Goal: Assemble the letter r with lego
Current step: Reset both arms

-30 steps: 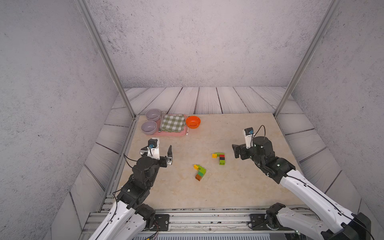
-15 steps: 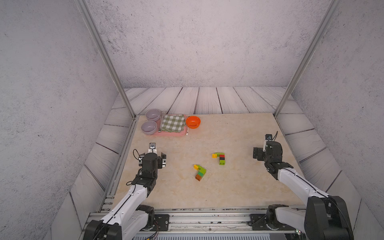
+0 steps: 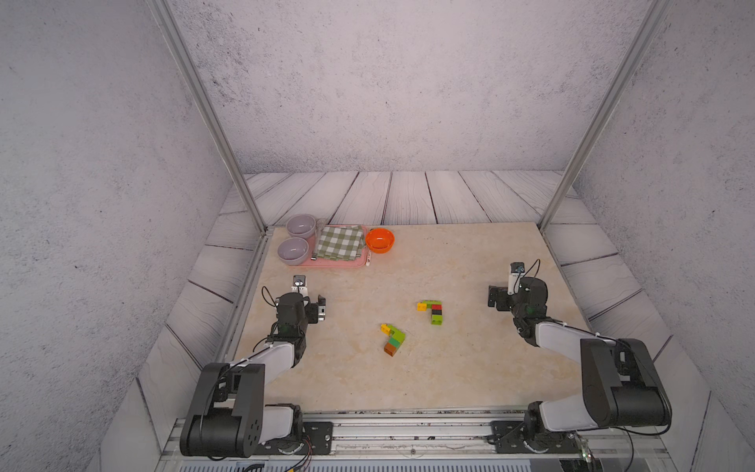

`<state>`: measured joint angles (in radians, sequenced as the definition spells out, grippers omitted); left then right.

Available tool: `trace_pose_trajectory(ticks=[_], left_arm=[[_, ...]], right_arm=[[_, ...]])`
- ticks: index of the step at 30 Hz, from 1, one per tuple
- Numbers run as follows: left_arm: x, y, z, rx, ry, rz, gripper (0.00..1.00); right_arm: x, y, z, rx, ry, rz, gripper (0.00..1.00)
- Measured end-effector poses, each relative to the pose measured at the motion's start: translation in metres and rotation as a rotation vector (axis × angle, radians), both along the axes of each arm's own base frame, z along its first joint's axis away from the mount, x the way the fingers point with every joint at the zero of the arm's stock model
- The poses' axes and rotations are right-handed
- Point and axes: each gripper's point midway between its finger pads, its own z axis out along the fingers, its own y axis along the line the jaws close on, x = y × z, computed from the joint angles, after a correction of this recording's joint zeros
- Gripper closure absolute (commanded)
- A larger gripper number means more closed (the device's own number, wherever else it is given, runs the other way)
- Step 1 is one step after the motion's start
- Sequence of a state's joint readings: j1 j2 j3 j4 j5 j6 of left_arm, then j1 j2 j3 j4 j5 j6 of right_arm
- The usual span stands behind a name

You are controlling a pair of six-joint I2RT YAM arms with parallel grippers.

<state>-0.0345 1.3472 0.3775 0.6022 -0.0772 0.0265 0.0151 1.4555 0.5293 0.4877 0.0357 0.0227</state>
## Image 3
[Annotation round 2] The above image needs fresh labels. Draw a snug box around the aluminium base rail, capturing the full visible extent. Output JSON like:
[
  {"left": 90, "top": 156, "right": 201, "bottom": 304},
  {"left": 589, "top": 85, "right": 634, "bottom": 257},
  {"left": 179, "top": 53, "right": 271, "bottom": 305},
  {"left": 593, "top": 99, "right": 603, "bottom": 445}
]
[{"left": 157, "top": 408, "right": 676, "bottom": 471}]

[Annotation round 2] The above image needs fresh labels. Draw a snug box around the pink tray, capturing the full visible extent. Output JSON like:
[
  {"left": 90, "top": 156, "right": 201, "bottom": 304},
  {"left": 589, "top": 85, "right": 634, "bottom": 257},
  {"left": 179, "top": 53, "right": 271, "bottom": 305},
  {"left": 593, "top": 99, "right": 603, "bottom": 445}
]
[{"left": 301, "top": 225, "right": 370, "bottom": 269}]

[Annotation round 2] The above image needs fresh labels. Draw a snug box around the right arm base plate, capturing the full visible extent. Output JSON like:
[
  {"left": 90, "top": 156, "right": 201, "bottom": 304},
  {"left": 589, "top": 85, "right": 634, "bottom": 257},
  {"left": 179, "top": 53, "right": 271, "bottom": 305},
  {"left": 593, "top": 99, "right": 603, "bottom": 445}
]
[{"left": 486, "top": 421, "right": 581, "bottom": 454}]

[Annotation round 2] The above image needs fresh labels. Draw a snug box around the green checkered cloth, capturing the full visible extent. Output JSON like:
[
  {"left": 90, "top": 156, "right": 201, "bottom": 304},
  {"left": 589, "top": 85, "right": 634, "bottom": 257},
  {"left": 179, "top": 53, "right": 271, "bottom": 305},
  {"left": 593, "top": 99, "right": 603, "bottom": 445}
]
[{"left": 314, "top": 225, "right": 366, "bottom": 262}]

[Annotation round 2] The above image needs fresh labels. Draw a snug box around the long lime lego plate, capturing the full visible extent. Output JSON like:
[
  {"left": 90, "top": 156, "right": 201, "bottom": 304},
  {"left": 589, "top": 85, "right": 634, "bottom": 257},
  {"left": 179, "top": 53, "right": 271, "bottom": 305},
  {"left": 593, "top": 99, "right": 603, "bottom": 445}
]
[{"left": 390, "top": 330, "right": 406, "bottom": 346}]

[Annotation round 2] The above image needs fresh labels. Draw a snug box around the orange bowl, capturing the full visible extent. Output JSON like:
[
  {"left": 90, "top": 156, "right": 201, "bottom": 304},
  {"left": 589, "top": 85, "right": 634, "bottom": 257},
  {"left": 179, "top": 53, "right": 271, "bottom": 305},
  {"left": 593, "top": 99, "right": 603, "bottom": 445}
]
[{"left": 366, "top": 227, "right": 395, "bottom": 254}]

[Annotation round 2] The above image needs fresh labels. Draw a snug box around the rear lavender bowl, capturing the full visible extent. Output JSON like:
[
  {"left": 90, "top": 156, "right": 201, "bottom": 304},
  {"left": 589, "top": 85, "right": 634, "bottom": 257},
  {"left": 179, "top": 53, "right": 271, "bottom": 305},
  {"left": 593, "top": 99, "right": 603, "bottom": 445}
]
[{"left": 286, "top": 214, "right": 318, "bottom": 239}]

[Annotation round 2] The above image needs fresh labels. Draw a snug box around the brown lego brick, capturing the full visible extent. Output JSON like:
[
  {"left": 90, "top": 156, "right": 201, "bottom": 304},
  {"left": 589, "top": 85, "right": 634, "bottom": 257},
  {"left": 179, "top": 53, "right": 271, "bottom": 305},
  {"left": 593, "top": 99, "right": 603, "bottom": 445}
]
[{"left": 383, "top": 343, "right": 397, "bottom": 357}]

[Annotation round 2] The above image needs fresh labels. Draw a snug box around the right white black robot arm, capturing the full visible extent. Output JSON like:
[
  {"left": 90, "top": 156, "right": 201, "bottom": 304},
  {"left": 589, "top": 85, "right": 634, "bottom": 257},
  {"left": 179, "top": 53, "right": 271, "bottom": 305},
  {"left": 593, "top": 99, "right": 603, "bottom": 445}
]
[{"left": 488, "top": 277, "right": 672, "bottom": 454}]

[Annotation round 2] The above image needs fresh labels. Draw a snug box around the lavender bowl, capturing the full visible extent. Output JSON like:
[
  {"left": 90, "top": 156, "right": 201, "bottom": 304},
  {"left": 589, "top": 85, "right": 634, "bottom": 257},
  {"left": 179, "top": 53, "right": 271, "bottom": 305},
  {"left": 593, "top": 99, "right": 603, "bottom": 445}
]
[
  {"left": 276, "top": 237, "right": 312, "bottom": 267},
  {"left": 286, "top": 214, "right": 318, "bottom": 239}
]

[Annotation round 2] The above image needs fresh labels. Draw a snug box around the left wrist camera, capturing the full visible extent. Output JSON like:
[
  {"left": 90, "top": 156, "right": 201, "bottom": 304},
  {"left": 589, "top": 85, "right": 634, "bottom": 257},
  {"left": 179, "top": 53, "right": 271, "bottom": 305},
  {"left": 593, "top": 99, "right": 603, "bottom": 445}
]
[{"left": 292, "top": 275, "right": 308, "bottom": 297}]

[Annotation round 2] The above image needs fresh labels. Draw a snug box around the right aluminium frame post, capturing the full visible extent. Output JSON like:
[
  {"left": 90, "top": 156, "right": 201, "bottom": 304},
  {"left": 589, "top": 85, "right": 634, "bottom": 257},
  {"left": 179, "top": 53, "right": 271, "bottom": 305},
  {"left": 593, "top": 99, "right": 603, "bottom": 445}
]
[{"left": 538, "top": 0, "right": 672, "bottom": 234}]

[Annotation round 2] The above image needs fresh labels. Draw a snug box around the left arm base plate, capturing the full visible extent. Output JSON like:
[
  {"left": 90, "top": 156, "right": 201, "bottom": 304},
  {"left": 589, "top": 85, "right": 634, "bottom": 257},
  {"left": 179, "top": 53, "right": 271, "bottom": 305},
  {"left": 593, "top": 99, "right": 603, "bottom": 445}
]
[{"left": 254, "top": 421, "right": 334, "bottom": 456}]

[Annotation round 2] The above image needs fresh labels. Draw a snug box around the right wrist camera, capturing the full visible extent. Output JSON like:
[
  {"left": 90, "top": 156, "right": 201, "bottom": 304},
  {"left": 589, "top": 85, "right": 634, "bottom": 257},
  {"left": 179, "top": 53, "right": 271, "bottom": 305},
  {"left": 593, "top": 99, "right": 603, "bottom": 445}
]
[{"left": 507, "top": 262, "right": 526, "bottom": 295}]

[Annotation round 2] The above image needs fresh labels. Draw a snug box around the front lavender bowl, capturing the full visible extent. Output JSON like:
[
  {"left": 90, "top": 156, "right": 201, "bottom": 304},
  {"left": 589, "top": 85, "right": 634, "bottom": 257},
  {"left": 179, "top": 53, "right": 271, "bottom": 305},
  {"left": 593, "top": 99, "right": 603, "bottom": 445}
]
[{"left": 276, "top": 237, "right": 312, "bottom": 267}]

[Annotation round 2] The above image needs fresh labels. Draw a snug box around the aluminium frame post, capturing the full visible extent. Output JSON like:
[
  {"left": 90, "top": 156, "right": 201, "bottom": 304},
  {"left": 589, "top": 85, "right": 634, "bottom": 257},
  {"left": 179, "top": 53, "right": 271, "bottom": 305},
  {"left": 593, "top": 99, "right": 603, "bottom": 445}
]
[
  {"left": 538, "top": 0, "right": 672, "bottom": 234},
  {"left": 147, "top": 0, "right": 267, "bottom": 233}
]

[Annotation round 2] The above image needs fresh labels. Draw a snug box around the left aluminium frame post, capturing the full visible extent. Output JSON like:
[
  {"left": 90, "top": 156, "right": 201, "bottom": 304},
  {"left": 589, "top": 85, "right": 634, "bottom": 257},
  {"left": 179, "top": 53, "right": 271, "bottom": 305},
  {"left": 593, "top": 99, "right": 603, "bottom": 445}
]
[{"left": 147, "top": 0, "right": 267, "bottom": 233}]

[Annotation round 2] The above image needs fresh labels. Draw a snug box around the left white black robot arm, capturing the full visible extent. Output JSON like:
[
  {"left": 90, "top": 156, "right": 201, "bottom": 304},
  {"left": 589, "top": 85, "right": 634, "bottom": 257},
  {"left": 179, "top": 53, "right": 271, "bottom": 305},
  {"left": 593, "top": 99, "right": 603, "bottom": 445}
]
[{"left": 179, "top": 292, "right": 326, "bottom": 459}]

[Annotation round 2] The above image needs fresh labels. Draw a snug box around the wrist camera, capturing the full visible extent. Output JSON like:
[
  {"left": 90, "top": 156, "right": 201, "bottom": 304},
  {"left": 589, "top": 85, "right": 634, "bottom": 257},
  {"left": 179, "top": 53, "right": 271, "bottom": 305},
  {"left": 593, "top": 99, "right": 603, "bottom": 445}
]
[
  {"left": 507, "top": 262, "right": 526, "bottom": 295},
  {"left": 292, "top": 275, "right": 308, "bottom": 297}
]

